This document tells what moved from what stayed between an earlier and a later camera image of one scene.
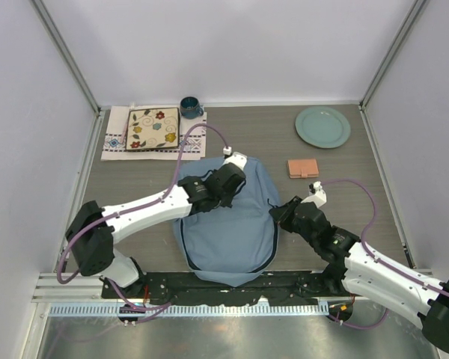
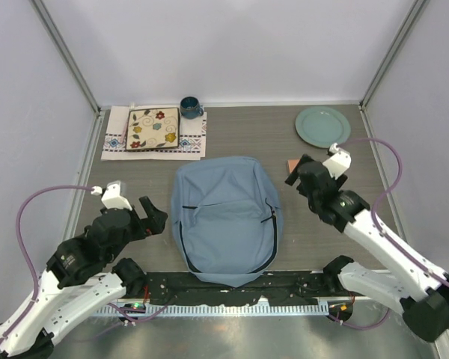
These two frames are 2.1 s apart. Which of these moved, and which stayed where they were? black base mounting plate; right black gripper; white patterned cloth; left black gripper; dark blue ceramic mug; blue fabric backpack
Moved: left black gripper; right black gripper
Stayed: white patterned cloth; black base mounting plate; blue fabric backpack; dark blue ceramic mug
